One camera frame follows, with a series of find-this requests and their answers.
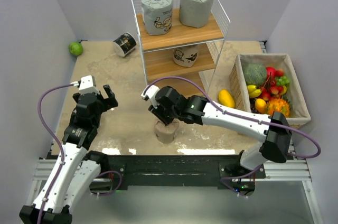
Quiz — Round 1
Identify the brown roll sheep logo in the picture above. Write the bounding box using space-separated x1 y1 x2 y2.
154 119 180 144

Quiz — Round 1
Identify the black paper roll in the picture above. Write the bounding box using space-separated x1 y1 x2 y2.
112 32 137 58

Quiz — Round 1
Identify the grey roll cartoon print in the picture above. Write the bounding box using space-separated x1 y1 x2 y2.
141 0 173 35

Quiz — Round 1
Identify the grey roll white label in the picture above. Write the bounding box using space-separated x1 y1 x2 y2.
179 0 214 28

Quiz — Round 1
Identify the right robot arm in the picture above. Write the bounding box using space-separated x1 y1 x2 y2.
141 86 292 178

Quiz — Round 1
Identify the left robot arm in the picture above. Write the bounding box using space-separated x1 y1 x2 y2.
19 82 122 223

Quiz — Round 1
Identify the green lime fruit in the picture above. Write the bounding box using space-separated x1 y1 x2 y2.
69 42 83 57

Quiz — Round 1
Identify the yellow mango fruit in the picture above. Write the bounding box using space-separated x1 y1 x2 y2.
218 89 236 108

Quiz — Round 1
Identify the orange fruit in basket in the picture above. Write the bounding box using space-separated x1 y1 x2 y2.
255 98 267 114

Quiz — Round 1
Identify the green melon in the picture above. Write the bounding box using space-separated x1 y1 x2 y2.
243 63 267 87

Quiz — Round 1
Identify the woven basket white liner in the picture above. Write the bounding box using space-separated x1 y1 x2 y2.
230 53 311 128

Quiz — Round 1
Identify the red apple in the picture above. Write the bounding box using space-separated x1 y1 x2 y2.
266 67 276 79

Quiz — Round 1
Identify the orange horned melon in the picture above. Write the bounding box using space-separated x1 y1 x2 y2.
266 98 290 118

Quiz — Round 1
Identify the green grapes bunch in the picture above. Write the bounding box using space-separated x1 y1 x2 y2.
275 76 290 86

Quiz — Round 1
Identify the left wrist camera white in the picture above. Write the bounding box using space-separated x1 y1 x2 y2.
71 75 99 95

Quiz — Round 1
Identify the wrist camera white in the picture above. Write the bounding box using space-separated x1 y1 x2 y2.
141 85 159 109
71 75 99 95

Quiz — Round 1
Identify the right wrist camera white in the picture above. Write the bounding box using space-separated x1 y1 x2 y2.
141 85 159 109

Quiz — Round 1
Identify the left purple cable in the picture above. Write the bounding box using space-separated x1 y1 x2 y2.
35 82 80 224

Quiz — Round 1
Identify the purple cable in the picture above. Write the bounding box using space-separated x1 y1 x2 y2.
35 82 80 224
144 76 322 159

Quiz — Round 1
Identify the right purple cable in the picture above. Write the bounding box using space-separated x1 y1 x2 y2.
144 76 322 159

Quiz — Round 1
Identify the black base frame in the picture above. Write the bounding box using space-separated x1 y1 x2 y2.
90 155 265 197

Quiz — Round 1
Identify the white wire wooden shelf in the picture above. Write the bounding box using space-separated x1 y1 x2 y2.
131 0 230 91

